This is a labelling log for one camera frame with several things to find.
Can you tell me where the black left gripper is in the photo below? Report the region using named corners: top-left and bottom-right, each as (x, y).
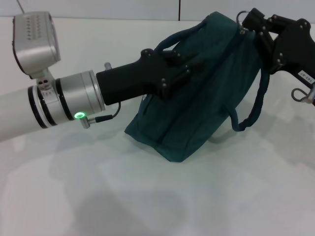
top-left (95, 48), bottom-right (203, 106)

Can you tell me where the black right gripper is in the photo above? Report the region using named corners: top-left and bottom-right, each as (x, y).
top-left (242, 7), bottom-right (315, 87)

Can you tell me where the teal blue lunch bag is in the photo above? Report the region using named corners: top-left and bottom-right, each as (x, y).
top-left (124, 11), bottom-right (271, 163)

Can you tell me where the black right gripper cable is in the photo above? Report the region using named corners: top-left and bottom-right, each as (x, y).
top-left (291, 85), bottom-right (315, 104)

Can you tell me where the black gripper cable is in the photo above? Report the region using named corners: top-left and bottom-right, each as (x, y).
top-left (82, 102), bottom-right (121, 129)
top-left (291, 85), bottom-right (315, 104)

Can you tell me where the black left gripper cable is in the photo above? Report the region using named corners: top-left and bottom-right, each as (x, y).
top-left (82, 102), bottom-right (121, 129)

